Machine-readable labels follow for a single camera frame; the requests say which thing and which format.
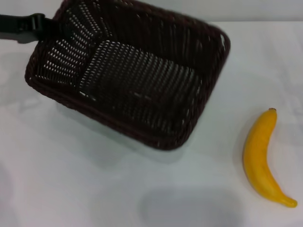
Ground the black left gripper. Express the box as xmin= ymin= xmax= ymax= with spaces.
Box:
xmin=0 ymin=13 xmax=58 ymax=44

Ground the yellow banana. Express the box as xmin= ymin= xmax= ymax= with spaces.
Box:
xmin=242 ymin=107 xmax=298 ymax=209

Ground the dark brown woven basket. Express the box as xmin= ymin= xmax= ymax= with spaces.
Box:
xmin=24 ymin=0 xmax=232 ymax=151

